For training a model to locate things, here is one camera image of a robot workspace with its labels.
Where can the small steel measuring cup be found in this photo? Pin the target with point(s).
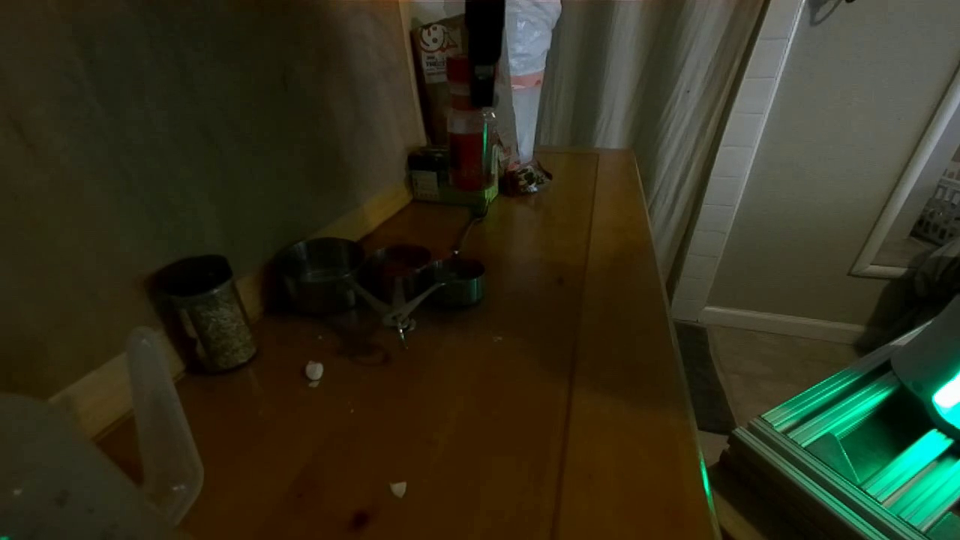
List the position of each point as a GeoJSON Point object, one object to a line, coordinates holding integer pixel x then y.
{"type": "Point", "coordinates": [459, 283]}

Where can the translucent plastic measuring jug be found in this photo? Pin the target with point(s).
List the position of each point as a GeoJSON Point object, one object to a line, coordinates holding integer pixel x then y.
{"type": "Point", "coordinates": [60, 472]}

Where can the medium steel measuring cup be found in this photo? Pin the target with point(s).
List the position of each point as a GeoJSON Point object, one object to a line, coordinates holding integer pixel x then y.
{"type": "Point", "coordinates": [397, 262]}

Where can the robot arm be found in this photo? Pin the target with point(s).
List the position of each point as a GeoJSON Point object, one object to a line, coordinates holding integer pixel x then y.
{"type": "Point", "coordinates": [930, 364]}

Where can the glass spice jar black lid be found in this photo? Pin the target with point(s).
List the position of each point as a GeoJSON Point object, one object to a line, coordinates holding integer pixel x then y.
{"type": "Point", "coordinates": [214, 322]}

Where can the crumpled snack wrapper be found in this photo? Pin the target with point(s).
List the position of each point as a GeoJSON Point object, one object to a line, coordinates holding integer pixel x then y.
{"type": "Point", "coordinates": [526, 178]}

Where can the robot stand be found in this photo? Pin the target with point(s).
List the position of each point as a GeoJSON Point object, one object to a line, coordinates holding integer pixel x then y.
{"type": "Point", "coordinates": [847, 442]}

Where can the brown paper bag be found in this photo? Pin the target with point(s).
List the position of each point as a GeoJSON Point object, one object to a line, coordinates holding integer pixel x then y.
{"type": "Point", "coordinates": [433, 82]}

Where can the large steel measuring cup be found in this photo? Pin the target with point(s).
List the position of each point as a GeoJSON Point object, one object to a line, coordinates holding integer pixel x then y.
{"type": "Point", "coordinates": [319, 274]}

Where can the steel measuring spoon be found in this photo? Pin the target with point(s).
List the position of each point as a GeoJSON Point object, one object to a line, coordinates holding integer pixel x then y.
{"type": "Point", "coordinates": [465, 234]}

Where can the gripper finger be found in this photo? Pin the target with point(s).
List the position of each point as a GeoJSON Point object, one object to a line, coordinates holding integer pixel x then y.
{"type": "Point", "coordinates": [484, 37]}

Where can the white plastic bag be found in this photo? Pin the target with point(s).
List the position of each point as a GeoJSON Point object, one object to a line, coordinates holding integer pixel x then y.
{"type": "Point", "coordinates": [529, 52]}

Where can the small dark jar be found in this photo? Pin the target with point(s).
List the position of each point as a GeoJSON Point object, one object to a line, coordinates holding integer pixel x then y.
{"type": "Point", "coordinates": [429, 174]}

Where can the clear bottle with red label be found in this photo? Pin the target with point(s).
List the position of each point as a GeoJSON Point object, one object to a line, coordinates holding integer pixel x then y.
{"type": "Point", "coordinates": [469, 154]}

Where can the white curtain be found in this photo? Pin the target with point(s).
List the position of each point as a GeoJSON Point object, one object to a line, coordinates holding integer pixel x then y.
{"type": "Point", "coordinates": [652, 97]}

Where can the green flat box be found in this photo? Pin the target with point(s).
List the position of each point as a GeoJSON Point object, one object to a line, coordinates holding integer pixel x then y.
{"type": "Point", "coordinates": [469, 196]}

